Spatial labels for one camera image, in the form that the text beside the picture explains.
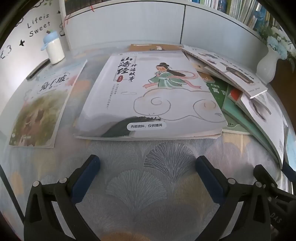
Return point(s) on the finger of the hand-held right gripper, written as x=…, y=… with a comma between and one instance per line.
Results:
x=289, y=170
x=263, y=175

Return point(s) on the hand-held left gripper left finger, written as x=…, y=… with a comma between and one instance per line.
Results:
x=86, y=178

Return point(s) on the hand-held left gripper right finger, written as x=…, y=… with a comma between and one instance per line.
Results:
x=208, y=180

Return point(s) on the teal book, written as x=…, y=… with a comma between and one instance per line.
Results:
x=233, y=115

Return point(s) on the white book green-robed figure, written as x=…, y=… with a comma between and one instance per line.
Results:
x=138, y=104

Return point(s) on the brown book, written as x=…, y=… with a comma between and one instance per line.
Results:
x=143, y=47

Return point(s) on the row of colourful books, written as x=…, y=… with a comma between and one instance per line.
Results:
x=242, y=11

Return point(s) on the row of dark books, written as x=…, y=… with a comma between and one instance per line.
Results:
x=78, y=5

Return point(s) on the light blue book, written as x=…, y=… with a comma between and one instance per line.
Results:
x=290, y=148

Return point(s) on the fan-patterned tablecloth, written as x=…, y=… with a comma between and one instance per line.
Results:
x=148, y=176

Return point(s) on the orange-red book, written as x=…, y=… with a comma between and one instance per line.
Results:
x=234, y=95

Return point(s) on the white book green landscape cover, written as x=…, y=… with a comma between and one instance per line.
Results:
x=44, y=104

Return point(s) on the brown wooden cabinet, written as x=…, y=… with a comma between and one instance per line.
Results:
x=286, y=74

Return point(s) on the white vase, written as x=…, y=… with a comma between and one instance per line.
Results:
x=268, y=67

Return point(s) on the black pen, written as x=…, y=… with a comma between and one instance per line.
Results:
x=38, y=69

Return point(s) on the white bottle blue cap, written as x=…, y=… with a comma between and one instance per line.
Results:
x=54, y=49

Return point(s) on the white bookcase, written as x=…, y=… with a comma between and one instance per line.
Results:
x=138, y=23

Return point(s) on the black star wall decal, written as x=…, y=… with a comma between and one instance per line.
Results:
x=22, y=42

